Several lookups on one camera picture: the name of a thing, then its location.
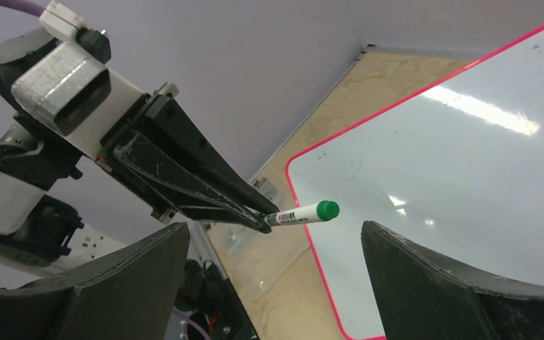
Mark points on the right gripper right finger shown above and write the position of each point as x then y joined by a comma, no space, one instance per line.
422,294

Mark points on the red-framed whiteboard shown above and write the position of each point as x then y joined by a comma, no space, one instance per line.
457,167

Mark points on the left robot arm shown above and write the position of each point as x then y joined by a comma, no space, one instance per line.
38,233

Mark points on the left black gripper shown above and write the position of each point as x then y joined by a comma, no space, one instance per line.
158,154

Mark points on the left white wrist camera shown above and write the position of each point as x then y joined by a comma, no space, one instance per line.
70,81

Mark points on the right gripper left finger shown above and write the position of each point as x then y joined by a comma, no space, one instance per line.
128,294

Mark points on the green white marker pen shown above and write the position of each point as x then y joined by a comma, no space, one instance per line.
322,211

